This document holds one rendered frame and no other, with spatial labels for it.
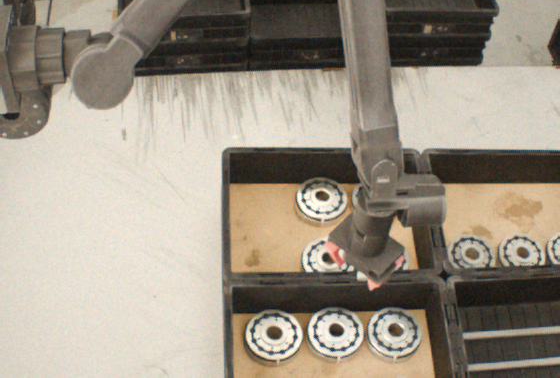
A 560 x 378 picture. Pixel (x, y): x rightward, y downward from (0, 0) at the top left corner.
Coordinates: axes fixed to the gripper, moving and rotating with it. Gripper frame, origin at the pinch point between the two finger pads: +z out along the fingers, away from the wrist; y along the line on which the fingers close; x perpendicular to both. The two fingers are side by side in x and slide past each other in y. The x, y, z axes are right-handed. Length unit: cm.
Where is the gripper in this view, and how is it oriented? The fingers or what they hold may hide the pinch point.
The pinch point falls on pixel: (358, 273)
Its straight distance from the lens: 126.6
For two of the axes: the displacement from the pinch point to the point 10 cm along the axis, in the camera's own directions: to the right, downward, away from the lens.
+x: -6.6, 5.6, -5.0
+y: -7.5, -5.4, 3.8
